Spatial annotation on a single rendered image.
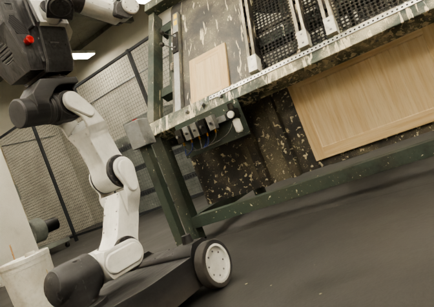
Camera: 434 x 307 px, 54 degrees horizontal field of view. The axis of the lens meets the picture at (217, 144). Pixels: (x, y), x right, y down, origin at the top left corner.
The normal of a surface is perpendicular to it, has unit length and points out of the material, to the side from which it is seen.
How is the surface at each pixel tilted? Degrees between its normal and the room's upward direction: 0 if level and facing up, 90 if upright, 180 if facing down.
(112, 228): 60
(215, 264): 90
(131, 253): 90
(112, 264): 90
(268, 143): 90
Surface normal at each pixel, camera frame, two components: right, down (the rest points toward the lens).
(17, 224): 0.76, -0.32
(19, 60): -0.42, 0.42
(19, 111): -0.53, 0.18
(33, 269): 0.57, -0.20
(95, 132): 0.87, 0.10
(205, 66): -0.56, -0.38
